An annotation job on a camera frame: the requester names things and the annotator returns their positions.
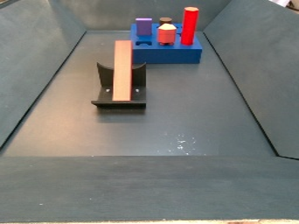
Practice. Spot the long red rectangular block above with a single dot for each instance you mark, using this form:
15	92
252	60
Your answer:
123	71

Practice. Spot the black curved fixture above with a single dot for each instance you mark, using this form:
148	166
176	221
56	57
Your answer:
104	101

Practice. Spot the blue shape sorter board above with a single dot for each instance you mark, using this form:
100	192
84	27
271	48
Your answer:
152	53

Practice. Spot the salmon pentagonal peg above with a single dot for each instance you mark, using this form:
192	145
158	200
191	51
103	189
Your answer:
166	34

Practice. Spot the purple rectangular peg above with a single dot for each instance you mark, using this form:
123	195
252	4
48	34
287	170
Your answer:
143	26

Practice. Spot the brown cylinder peg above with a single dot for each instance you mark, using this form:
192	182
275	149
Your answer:
164	20

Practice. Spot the tall red hexagonal peg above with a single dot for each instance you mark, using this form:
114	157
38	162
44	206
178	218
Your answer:
188	24

